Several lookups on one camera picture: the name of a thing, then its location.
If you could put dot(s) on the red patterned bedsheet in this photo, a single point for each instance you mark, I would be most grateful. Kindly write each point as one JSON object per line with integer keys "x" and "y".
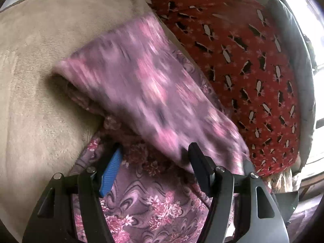
{"x": 227, "y": 55}

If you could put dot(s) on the beige fleece blanket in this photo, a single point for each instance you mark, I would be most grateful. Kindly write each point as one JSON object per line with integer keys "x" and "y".
{"x": 38, "y": 68}

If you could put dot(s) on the purple floral garment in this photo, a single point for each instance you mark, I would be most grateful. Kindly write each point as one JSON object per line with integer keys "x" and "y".
{"x": 151, "y": 86}

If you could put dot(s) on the grey pillow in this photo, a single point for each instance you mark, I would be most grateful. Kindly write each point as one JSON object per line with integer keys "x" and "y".
{"x": 296, "y": 55}

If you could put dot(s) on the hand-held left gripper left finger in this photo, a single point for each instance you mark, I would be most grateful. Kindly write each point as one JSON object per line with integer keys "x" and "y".
{"x": 111, "y": 169}

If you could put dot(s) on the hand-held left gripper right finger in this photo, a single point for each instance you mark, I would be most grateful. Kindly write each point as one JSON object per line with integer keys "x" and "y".
{"x": 201, "y": 167}

